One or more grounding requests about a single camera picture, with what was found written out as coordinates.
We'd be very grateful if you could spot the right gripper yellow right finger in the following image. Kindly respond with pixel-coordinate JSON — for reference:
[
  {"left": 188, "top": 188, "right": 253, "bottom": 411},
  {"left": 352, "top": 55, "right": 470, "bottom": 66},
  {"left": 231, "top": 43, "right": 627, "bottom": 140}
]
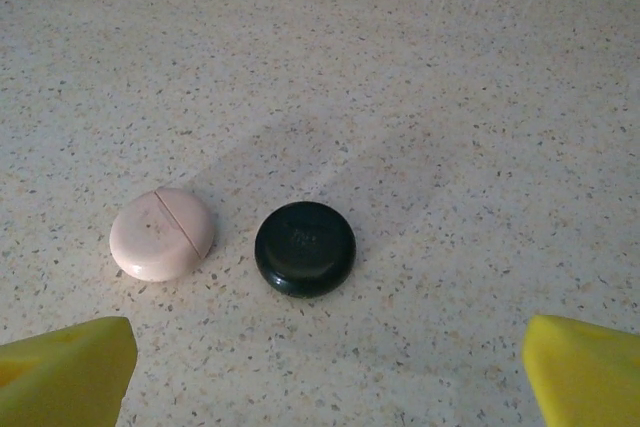
[{"left": 521, "top": 314, "right": 640, "bottom": 427}]

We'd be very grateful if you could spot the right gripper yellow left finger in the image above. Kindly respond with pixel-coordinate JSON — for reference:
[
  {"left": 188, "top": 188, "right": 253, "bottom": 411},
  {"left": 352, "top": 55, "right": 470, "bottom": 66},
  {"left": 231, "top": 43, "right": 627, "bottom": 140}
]
[{"left": 0, "top": 315, "right": 139, "bottom": 427}]

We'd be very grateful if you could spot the pink earbud charging case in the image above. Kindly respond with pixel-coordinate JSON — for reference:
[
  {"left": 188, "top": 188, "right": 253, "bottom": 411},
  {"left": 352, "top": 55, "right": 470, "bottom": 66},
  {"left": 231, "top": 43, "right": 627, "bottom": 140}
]
[{"left": 109, "top": 186, "right": 217, "bottom": 283}]

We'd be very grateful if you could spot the black earbud charging case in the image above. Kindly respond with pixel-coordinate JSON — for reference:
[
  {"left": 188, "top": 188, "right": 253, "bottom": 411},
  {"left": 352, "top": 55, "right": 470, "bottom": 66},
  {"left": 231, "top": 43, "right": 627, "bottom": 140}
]
[{"left": 253, "top": 200, "right": 359, "bottom": 300}]

